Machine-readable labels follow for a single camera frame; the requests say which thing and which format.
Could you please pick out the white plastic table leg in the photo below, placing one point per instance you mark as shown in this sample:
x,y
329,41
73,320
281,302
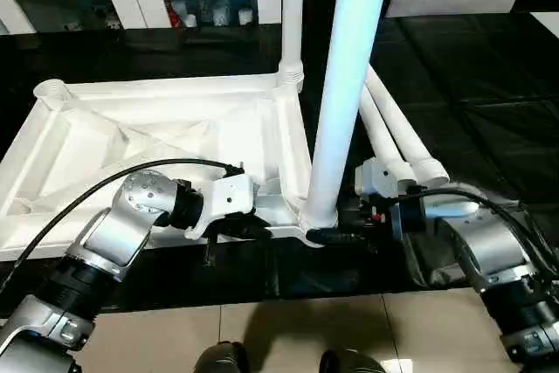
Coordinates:
x,y
384,137
345,84
410,137

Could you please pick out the white plastic table top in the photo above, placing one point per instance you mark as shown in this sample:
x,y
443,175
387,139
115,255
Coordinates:
x,y
131,128

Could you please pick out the white leg with black mark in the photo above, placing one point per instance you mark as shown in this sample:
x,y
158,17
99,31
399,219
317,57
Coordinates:
x,y
291,19

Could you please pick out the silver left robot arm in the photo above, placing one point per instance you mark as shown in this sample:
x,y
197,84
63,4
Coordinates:
x,y
113,237

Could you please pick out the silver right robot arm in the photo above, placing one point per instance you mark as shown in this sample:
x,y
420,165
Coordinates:
x,y
489,250

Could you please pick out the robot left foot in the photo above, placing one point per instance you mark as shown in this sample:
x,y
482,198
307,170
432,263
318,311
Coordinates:
x,y
222,357

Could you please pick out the black work mat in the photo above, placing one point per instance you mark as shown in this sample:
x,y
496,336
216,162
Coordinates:
x,y
480,106

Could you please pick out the small white jar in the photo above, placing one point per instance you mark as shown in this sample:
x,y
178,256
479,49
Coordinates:
x,y
218,15
190,21
245,17

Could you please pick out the red bottle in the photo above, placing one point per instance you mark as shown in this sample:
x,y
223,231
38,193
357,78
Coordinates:
x,y
174,18

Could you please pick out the white flat board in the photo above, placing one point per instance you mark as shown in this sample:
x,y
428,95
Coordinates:
x,y
548,25

